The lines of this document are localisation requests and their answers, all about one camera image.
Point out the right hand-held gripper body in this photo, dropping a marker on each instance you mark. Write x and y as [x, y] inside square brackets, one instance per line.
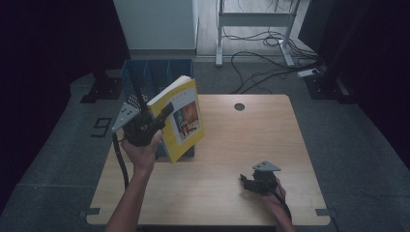
[266, 182]

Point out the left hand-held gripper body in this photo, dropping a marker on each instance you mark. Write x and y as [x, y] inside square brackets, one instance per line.
[138, 132]

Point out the yellow book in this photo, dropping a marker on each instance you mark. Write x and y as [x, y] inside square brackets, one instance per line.
[174, 141]

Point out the blue plastic file rack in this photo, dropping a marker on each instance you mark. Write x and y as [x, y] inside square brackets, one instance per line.
[151, 72]

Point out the person's right hand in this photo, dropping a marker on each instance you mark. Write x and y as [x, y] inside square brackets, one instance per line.
[275, 201]

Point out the person's left hand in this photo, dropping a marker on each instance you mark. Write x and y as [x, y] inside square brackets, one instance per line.
[143, 156]

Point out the black stand base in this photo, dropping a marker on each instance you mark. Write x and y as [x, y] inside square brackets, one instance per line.
[325, 88]
[104, 90]

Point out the white cabinet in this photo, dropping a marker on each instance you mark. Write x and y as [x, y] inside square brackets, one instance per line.
[158, 25]

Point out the white power strip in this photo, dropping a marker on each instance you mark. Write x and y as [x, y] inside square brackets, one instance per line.
[307, 72]

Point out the dark monitor panel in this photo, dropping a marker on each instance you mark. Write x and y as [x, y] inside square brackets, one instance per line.
[312, 25]

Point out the white desk frame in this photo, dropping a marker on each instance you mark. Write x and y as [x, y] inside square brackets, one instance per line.
[254, 19]

